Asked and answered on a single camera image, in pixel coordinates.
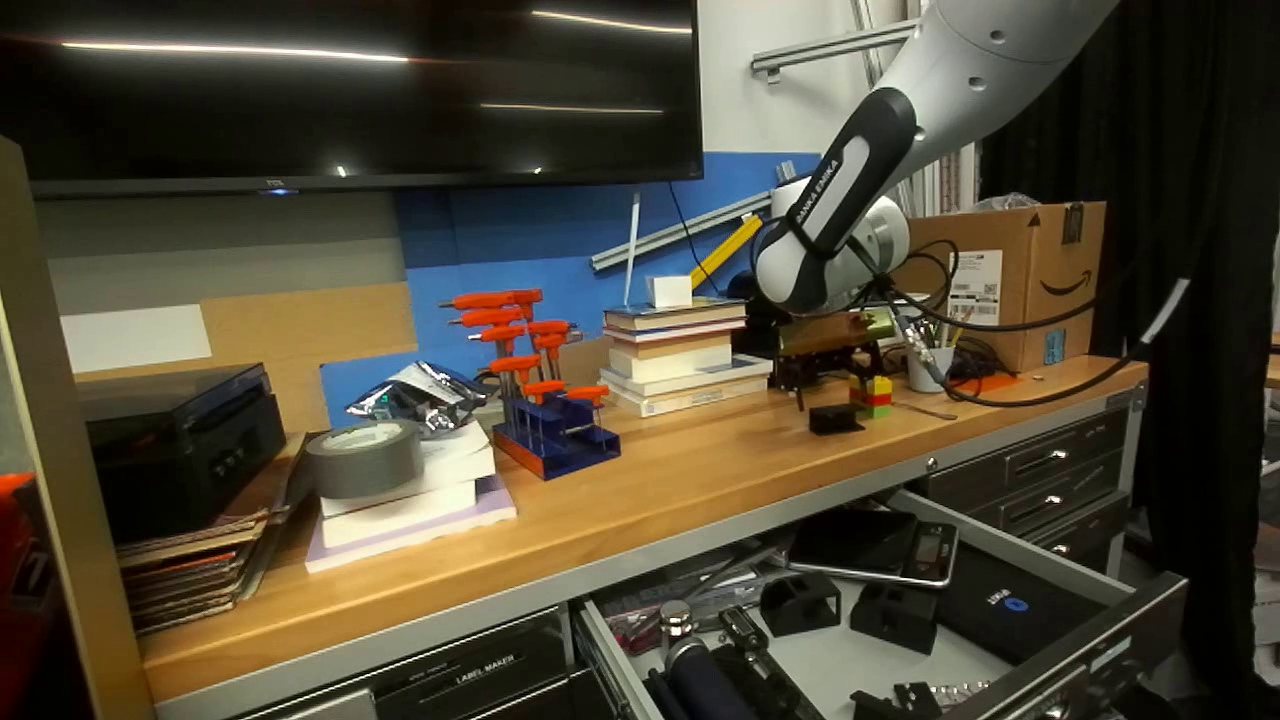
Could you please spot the dark blue flashlight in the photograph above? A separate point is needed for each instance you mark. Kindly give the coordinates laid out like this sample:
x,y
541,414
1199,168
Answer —
x,y
707,686

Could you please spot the white foam block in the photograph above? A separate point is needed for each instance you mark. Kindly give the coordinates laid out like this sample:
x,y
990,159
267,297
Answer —
x,y
403,522

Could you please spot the small white box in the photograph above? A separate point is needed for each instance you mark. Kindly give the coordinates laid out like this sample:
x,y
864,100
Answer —
x,y
674,293

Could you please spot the crumpled foil bag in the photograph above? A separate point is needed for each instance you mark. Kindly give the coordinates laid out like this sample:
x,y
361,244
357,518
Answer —
x,y
422,396

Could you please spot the black printer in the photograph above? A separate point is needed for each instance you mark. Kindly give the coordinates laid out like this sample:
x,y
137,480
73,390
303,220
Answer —
x,y
182,445

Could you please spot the black tablet with silver rim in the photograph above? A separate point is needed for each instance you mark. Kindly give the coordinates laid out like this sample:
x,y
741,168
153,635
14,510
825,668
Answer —
x,y
861,545

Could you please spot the black metal drawer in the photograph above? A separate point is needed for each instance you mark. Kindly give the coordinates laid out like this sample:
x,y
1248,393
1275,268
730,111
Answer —
x,y
1133,624

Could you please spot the blue back panel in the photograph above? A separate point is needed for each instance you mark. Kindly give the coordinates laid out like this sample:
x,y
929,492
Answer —
x,y
533,240

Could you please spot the orange flat sheet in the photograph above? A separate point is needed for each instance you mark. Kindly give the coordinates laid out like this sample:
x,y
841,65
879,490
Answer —
x,y
994,390

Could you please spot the black drawer cabinet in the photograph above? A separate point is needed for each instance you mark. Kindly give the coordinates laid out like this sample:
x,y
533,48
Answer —
x,y
1043,480
464,675

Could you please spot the white pen cup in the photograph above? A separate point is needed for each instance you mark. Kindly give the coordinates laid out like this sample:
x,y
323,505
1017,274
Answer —
x,y
929,368

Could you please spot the wooden post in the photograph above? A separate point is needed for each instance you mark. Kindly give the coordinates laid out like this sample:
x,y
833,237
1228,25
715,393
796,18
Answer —
x,y
52,403

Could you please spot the thick cream book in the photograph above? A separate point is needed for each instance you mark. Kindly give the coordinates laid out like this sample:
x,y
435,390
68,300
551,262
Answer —
x,y
666,356

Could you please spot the clear plastic bag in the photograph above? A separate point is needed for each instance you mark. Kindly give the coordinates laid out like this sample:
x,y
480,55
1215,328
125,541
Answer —
x,y
695,581

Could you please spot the grey duct tape roll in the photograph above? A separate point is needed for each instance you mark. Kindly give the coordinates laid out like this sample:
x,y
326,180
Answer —
x,y
361,463

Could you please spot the purple board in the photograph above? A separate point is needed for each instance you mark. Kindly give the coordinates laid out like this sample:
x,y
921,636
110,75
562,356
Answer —
x,y
441,541

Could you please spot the yellow toy block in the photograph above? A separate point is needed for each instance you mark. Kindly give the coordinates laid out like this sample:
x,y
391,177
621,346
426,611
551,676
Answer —
x,y
883,382

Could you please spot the silver framing square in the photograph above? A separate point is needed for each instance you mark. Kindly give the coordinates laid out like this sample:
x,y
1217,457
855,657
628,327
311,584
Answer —
x,y
666,237

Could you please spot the stack of books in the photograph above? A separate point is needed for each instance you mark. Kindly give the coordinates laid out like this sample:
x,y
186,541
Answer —
x,y
695,396

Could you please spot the gold wrist camera bar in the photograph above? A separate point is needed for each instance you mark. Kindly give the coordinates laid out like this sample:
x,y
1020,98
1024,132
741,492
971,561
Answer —
x,y
829,334

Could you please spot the black boxy plastic housing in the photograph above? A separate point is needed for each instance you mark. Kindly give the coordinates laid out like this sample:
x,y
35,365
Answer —
x,y
899,619

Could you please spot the large cardboard shipping box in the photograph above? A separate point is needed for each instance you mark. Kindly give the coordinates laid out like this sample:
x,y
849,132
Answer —
x,y
1043,281

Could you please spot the stack of dark boards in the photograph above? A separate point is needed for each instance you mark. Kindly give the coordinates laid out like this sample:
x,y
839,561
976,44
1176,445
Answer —
x,y
203,575

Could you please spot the black curtain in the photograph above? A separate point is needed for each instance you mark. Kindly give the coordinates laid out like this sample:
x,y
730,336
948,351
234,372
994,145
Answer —
x,y
1201,200

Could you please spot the thin dark book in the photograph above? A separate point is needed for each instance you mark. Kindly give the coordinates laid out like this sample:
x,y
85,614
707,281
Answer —
x,y
666,316

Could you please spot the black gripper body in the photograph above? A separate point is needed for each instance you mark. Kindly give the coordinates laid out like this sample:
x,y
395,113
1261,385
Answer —
x,y
825,365

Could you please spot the yellow spirit level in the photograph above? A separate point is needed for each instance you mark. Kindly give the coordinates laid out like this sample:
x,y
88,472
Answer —
x,y
724,252

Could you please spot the large black TV screen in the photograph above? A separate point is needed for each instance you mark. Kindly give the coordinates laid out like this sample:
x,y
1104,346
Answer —
x,y
333,95

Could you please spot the black box with blue logo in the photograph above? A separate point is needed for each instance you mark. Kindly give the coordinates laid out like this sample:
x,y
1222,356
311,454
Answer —
x,y
985,624

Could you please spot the white paper label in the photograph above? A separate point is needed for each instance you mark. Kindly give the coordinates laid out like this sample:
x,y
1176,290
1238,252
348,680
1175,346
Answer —
x,y
133,336

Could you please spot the thin white rod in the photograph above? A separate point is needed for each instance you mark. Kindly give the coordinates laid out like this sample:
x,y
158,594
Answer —
x,y
633,244

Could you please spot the black slanted plastic housing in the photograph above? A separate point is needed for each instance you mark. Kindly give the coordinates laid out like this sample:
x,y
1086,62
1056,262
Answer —
x,y
801,600

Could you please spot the red toy block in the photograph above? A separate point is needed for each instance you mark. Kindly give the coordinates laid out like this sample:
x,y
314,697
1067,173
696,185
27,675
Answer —
x,y
879,393

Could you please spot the small cardboard box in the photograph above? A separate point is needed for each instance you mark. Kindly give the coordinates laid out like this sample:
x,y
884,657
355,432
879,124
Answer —
x,y
580,363

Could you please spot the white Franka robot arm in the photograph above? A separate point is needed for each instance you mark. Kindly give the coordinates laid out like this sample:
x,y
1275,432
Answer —
x,y
963,65

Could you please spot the brown hardboard panel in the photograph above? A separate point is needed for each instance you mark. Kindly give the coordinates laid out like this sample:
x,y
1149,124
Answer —
x,y
294,334

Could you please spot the black plastic plate with hole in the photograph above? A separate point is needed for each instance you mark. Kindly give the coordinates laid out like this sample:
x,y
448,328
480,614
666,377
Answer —
x,y
833,423

